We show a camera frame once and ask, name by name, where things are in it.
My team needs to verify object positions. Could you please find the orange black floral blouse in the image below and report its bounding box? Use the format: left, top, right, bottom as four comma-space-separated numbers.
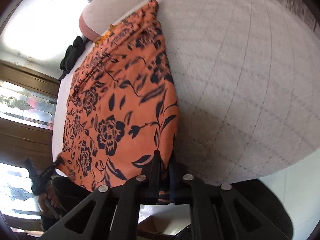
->
53, 0, 179, 204

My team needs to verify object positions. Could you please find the black clothes pile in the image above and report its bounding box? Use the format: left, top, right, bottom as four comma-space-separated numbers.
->
59, 36, 89, 81

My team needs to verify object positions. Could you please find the person's left hand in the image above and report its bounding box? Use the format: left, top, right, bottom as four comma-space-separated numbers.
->
38, 183, 61, 219

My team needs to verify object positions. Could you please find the stained glass wooden door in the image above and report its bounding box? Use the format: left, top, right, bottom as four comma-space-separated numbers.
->
0, 60, 61, 235

